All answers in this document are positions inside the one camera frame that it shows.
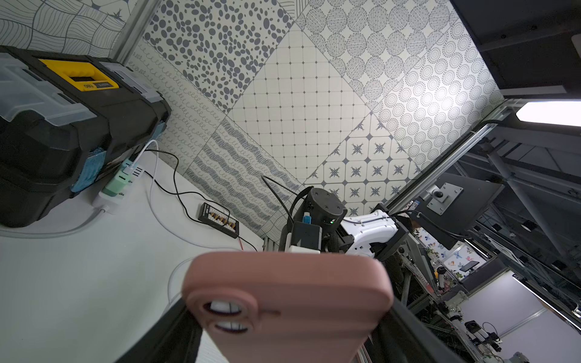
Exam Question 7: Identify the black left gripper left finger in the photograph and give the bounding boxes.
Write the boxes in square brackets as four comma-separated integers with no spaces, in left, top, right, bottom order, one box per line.
[117,298,202,363]

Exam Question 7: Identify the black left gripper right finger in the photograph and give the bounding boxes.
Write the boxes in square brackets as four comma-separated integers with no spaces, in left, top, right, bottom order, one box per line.
[372,299,462,363]

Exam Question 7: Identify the pink case phone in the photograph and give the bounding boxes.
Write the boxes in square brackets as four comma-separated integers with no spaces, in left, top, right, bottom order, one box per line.
[182,252,394,362]

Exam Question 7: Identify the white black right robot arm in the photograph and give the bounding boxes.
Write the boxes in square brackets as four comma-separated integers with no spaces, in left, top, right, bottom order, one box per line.
[278,187,412,262]

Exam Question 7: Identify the black terminal board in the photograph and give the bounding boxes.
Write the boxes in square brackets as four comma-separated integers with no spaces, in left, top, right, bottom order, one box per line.
[198,203,240,238]

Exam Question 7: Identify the white power strip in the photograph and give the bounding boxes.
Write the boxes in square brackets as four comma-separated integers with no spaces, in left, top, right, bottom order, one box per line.
[92,173,143,214]

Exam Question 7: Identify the green charger plugs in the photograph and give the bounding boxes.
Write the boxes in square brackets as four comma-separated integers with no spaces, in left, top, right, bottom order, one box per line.
[102,159,143,198]

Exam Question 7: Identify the black yellow toolbox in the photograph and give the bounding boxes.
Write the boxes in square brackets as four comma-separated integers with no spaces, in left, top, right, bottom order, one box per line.
[1,46,171,228]

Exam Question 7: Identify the coiled grey power cable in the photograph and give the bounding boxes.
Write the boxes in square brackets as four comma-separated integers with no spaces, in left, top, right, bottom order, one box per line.
[0,208,105,240]

